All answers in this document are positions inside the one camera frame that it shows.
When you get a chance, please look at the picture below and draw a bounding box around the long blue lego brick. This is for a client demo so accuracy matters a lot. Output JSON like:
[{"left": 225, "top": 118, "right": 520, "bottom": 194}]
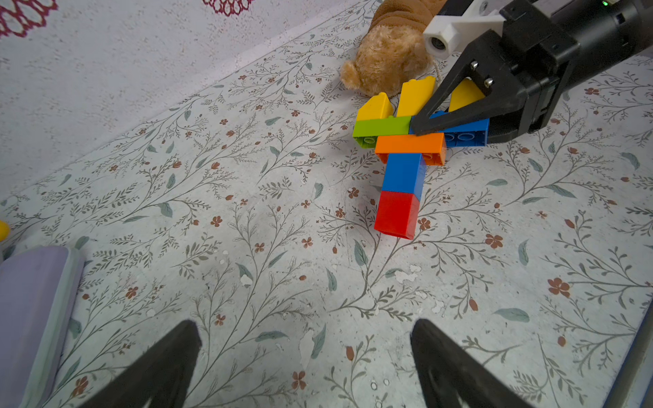
[{"left": 442, "top": 119, "right": 490, "bottom": 147}]

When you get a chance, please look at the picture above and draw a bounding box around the purple toy radio clock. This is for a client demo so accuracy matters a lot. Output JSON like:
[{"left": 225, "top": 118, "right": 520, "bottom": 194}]
[{"left": 0, "top": 221, "right": 10, "bottom": 241}]

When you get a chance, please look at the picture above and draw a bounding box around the orange lego brick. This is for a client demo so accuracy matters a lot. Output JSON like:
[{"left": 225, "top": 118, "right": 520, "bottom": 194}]
[{"left": 375, "top": 133, "right": 447, "bottom": 166}]

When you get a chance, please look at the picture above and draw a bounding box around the yellow square lego brick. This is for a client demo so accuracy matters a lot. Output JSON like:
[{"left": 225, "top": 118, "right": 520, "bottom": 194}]
[{"left": 396, "top": 76, "right": 437, "bottom": 117}]

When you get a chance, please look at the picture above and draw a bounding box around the red lego brick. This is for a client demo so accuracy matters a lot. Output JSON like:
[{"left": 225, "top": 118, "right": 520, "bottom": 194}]
[{"left": 374, "top": 190, "right": 419, "bottom": 240}]

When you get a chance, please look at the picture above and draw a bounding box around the yellow small lego brick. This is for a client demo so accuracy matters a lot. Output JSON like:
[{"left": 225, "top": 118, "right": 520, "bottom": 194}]
[
  {"left": 356, "top": 92, "right": 394, "bottom": 122},
  {"left": 448, "top": 78, "right": 486, "bottom": 112}
]

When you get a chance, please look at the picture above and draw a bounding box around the small blue lego brick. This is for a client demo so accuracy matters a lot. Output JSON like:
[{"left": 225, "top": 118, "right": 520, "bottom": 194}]
[{"left": 382, "top": 153, "right": 427, "bottom": 201}]

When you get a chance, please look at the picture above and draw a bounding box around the brown plush teddy bear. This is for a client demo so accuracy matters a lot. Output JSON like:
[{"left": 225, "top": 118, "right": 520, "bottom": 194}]
[{"left": 340, "top": 0, "right": 446, "bottom": 97}]

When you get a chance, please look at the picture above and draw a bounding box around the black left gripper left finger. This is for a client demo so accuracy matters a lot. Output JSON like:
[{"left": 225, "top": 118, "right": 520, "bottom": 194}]
[{"left": 83, "top": 320, "right": 202, "bottom": 408}]

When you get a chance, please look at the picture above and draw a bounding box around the purple pencil case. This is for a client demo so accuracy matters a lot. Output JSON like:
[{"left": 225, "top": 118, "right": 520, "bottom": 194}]
[{"left": 1, "top": 246, "right": 84, "bottom": 407}]

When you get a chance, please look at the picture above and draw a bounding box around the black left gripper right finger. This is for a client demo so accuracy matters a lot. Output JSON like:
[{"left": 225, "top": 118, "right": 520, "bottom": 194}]
[{"left": 410, "top": 319, "right": 531, "bottom": 408}]

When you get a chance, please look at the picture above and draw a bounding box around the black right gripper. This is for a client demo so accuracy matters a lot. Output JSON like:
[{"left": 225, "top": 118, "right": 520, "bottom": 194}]
[{"left": 411, "top": 1, "right": 652, "bottom": 145}]

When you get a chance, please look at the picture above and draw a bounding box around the green lego brick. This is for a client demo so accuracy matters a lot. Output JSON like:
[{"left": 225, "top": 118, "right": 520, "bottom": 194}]
[{"left": 352, "top": 117, "right": 413, "bottom": 149}]

